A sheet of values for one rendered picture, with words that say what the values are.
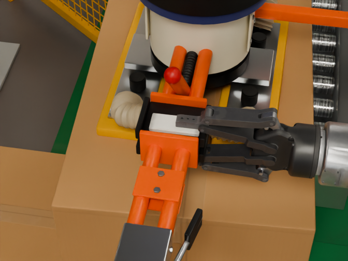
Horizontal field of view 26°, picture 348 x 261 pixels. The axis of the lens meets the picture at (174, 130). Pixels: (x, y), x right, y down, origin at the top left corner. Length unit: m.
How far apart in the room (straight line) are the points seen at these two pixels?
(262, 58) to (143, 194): 0.43
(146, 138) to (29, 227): 0.81
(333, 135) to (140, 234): 0.29
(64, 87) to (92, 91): 1.56
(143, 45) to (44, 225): 0.62
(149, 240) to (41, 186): 0.95
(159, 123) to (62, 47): 2.02
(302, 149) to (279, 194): 0.16
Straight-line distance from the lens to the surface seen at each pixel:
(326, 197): 1.98
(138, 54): 1.31
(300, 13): 1.27
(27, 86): 2.90
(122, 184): 1.18
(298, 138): 1.03
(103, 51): 1.40
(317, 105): 2.06
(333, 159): 1.02
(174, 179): 1.00
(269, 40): 1.39
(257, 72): 1.28
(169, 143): 1.04
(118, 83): 1.30
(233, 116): 1.02
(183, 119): 1.04
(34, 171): 1.90
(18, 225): 1.81
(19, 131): 2.75
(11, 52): 3.04
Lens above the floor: 1.99
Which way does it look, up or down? 48 degrees down
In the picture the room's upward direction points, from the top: straight up
